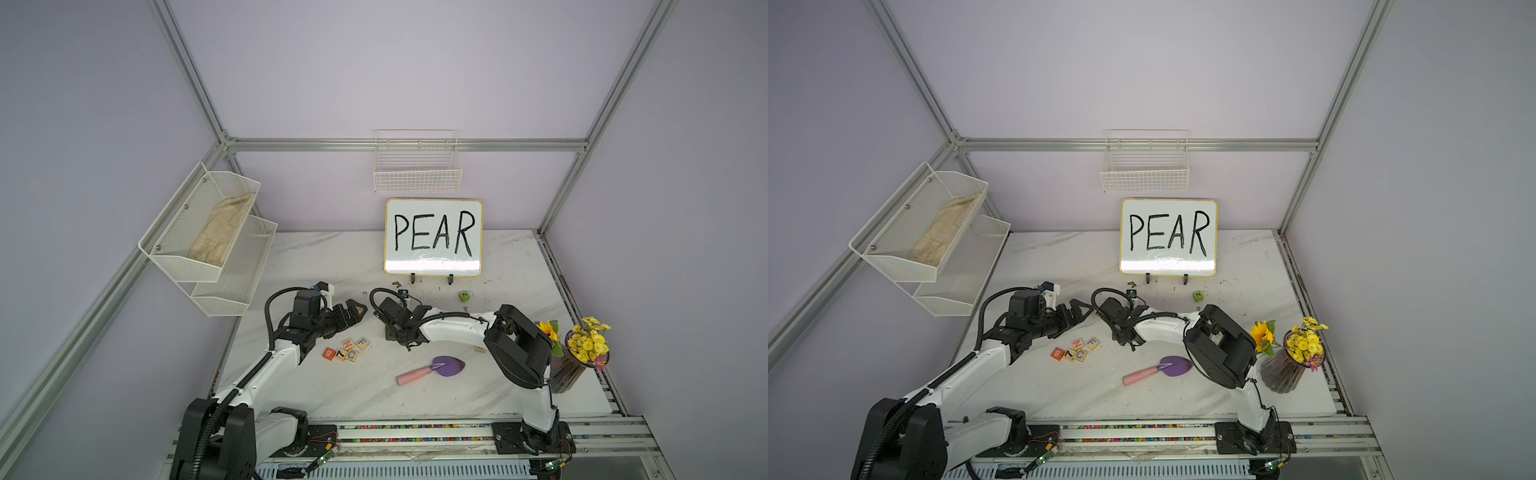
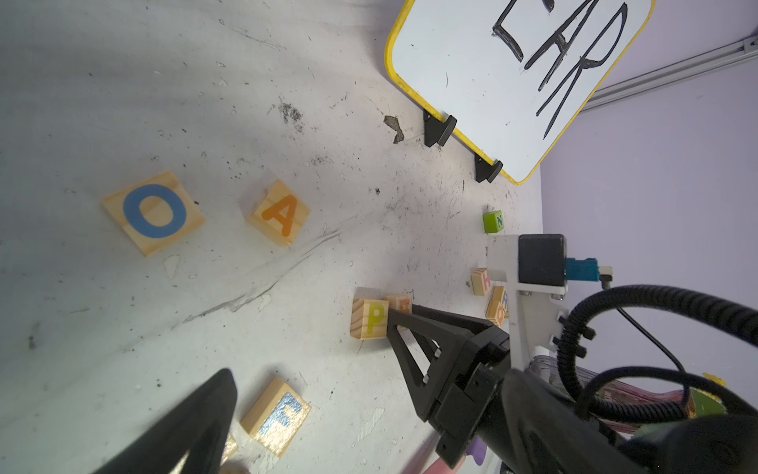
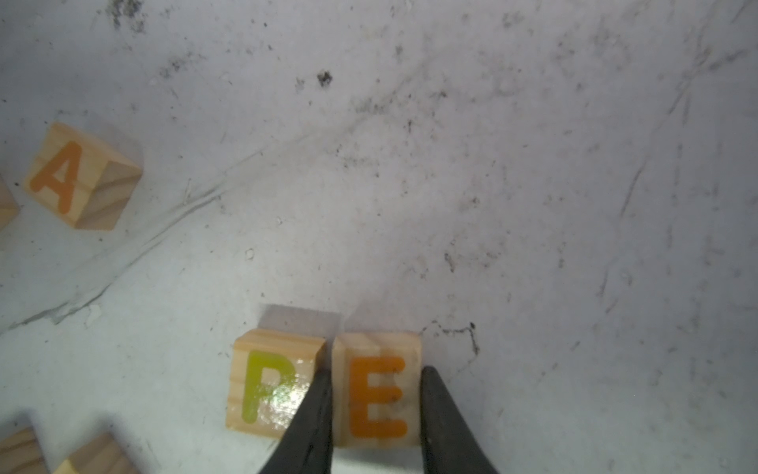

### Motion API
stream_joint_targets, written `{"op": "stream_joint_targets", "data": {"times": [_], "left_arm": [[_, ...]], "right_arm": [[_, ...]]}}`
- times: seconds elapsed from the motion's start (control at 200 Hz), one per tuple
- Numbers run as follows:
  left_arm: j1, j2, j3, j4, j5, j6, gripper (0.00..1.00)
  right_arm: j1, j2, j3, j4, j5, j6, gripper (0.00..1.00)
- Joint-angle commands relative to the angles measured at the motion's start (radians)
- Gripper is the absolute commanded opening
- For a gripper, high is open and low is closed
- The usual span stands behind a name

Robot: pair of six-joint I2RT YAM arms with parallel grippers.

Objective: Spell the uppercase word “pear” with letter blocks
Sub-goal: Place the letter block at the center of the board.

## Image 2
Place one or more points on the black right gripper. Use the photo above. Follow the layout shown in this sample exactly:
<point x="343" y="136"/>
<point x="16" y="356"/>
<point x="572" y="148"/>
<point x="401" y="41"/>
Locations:
<point x="454" y="376"/>

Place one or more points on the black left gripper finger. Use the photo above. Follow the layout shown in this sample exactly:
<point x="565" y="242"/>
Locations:
<point x="194" y="432"/>

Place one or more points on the wooden block letter E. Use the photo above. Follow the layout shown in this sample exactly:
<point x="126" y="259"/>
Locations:
<point x="401" y="302"/>

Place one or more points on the wooden block letter P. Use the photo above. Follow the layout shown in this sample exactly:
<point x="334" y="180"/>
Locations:
<point x="369" y="317"/>

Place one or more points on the wooden block letter A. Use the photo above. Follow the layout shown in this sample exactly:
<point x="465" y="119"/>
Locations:
<point x="280" y="215"/>

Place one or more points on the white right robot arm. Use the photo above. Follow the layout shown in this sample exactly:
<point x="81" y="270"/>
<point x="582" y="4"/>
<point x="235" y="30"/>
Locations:
<point x="549" y="437"/>

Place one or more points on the wooden block letter F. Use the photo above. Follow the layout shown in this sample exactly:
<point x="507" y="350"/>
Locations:
<point x="276" y="417"/>

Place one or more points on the wooden block letter Q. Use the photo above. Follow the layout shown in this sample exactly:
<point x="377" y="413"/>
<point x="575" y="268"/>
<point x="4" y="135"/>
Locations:
<point x="497" y="311"/>

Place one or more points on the wooden block letter H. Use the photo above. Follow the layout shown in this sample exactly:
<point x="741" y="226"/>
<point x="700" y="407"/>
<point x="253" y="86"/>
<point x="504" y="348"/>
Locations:
<point x="481" y="282"/>

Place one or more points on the green block letter N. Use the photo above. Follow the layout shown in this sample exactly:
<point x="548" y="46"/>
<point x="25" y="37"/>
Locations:
<point x="493" y="222"/>

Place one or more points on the wooden block letter O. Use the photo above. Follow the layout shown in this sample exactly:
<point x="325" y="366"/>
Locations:
<point x="156" y="213"/>

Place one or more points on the yellow flower bouquet vase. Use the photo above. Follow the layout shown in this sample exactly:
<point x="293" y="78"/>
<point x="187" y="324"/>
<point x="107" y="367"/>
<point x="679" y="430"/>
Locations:
<point x="701" y="404"/>

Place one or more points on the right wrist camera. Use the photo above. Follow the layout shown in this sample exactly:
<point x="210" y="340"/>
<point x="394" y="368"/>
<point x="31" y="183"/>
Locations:
<point x="535" y="270"/>

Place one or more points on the whiteboard with yellow frame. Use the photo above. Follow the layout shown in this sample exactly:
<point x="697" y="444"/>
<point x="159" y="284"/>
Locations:
<point x="507" y="78"/>

